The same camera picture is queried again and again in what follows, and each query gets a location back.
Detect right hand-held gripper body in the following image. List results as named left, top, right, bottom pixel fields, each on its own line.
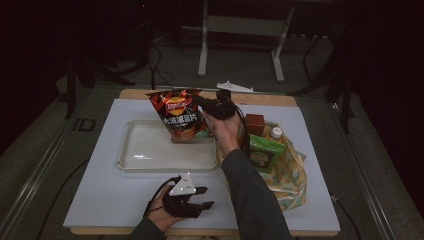
left=199, top=80, right=254, bottom=121

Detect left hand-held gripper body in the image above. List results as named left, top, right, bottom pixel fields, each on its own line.
left=162, top=172, right=201, bottom=218

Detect red black chips bag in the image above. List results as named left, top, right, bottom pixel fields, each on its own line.
left=145, top=88, right=213, bottom=144

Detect long brown box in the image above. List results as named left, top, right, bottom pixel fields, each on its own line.
left=245, top=113, right=266, bottom=137

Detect white plastic tray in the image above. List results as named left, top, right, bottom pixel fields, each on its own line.
left=116, top=119, right=219, bottom=173

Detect orange juice bottle white cap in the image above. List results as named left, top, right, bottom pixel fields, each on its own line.
left=266, top=125, right=288, bottom=144

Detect green snack packet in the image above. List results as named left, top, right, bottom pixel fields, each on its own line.
left=248, top=134, right=287, bottom=174

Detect orange-slice print cloth bag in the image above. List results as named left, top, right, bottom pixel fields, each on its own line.
left=215, top=119, right=308, bottom=213

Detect person's right hand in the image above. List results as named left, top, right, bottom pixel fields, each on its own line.
left=203, top=113, right=243, bottom=158

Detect person's left hand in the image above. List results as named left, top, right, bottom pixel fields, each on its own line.
left=146, top=194, right=189, bottom=233

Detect white table mat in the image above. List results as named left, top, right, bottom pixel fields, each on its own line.
left=63, top=98, right=341, bottom=233

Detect black metal stand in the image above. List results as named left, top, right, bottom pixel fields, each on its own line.
left=288, top=29, right=356, bottom=134

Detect black tripod stand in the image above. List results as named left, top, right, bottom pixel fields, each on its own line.
left=64, top=0, right=158, bottom=119

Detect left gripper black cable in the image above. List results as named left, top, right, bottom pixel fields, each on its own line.
left=143, top=176, right=181, bottom=218

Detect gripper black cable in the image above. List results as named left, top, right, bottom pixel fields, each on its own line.
left=231, top=103, right=252, bottom=159
left=143, top=176, right=181, bottom=218

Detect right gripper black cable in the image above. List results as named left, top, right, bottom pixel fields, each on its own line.
left=231, top=103, right=252, bottom=159

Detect black cables behind table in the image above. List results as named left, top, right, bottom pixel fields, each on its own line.
left=146, top=43, right=176, bottom=91

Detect white metal stand frame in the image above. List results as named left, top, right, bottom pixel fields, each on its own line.
left=182, top=0, right=296, bottom=84

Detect black floor cable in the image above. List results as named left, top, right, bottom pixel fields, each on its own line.
left=35, top=159, right=90, bottom=240

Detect metal floor rail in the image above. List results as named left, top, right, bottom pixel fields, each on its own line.
left=328, top=103, right=398, bottom=240
left=0, top=113, right=78, bottom=240

